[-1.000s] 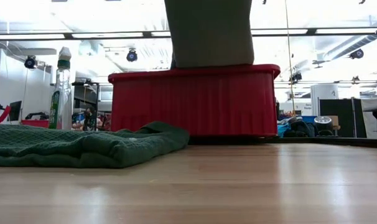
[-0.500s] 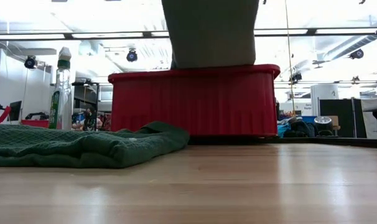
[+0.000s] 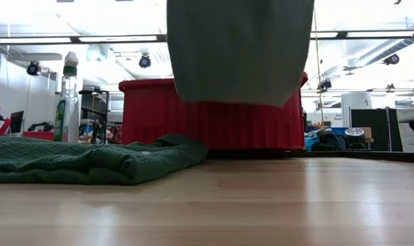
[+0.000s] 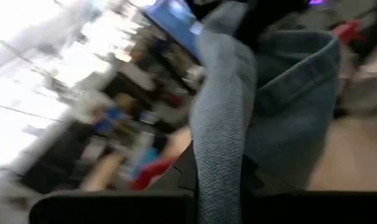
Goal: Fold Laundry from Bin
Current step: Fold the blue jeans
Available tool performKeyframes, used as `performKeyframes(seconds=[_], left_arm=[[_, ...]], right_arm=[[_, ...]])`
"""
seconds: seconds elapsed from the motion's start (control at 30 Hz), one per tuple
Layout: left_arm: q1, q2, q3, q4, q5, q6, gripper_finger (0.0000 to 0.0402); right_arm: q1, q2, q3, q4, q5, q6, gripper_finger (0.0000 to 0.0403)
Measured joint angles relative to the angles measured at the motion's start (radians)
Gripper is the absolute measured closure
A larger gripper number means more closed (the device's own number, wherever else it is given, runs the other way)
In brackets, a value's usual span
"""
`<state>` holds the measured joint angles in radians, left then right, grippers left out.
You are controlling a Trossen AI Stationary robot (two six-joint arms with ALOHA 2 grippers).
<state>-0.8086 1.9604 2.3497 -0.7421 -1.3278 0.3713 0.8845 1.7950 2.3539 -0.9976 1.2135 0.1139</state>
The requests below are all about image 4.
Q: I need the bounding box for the bright blue garment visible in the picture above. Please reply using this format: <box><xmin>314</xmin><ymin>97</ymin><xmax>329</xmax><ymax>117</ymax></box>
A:
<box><xmin>93</xmin><ymin>105</ymin><xmax>123</xmax><ymax>134</ymax></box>

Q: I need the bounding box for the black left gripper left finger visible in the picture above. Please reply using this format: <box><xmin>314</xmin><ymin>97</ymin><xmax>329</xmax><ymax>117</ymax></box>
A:
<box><xmin>29</xmin><ymin>141</ymin><xmax>198</xmax><ymax>224</ymax></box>

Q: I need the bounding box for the red-handled clamp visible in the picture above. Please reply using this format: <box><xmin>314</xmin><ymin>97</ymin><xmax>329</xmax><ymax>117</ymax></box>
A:
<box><xmin>331</xmin><ymin>19</ymin><xmax>365</xmax><ymax>45</ymax></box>

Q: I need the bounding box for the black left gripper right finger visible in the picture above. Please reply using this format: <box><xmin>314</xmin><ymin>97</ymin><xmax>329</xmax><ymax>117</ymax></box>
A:
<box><xmin>240</xmin><ymin>154</ymin><xmax>377</xmax><ymax>224</ymax></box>

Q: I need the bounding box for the monitor with blue screen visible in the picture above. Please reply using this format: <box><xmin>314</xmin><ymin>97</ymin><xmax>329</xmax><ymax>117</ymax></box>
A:
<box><xmin>142</xmin><ymin>0</ymin><xmax>205</xmax><ymax>60</ymax></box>

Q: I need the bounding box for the light blue shirt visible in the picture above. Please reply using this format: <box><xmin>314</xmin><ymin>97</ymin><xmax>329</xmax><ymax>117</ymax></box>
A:
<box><xmin>188</xmin><ymin>0</ymin><xmax>342</xmax><ymax>224</ymax></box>

